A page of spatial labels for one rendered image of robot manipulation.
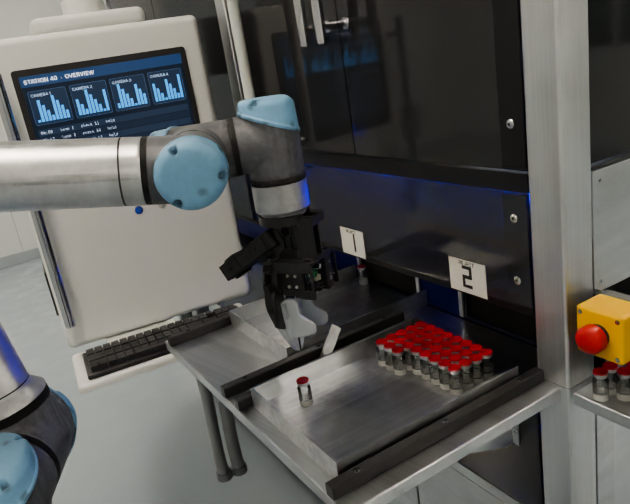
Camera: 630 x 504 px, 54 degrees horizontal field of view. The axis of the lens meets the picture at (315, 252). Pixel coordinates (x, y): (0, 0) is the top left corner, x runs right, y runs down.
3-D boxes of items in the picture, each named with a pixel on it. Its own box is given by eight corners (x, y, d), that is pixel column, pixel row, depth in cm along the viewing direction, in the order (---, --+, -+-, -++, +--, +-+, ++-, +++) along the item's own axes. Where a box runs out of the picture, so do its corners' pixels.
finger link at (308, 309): (327, 352, 90) (317, 294, 87) (292, 348, 93) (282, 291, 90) (336, 343, 92) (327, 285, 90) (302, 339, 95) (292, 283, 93)
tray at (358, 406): (411, 335, 119) (409, 319, 118) (519, 385, 97) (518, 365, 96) (254, 406, 103) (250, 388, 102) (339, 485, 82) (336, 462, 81)
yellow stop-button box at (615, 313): (607, 332, 93) (606, 288, 91) (654, 348, 87) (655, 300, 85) (574, 351, 89) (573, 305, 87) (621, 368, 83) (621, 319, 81)
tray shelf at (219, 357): (346, 280, 157) (345, 273, 157) (593, 378, 99) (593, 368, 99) (166, 348, 135) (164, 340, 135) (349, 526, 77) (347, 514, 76)
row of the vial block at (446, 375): (395, 355, 112) (392, 332, 111) (467, 392, 97) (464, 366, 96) (385, 359, 111) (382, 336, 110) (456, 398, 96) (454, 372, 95)
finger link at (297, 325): (316, 363, 87) (307, 303, 85) (281, 358, 90) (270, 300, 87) (326, 352, 90) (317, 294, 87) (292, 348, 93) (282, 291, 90)
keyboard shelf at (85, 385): (232, 301, 179) (231, 293, 178) (267, 333, 154) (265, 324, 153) (70, 352, 162) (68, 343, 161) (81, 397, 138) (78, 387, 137)
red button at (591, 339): (589, 341, 88) (588, 316, 87) (615, 350, 85) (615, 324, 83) (572, 351, 86) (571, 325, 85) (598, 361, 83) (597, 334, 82)
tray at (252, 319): (356, 277, 153) (354, 264, 152) (427, 305, 131) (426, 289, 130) (231, 325, 137) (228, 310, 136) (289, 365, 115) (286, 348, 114)
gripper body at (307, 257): (315, 306, 83) (302, 219, 79) (262, 302, 87) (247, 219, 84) (340, 284, 89) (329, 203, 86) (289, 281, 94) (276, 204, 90)
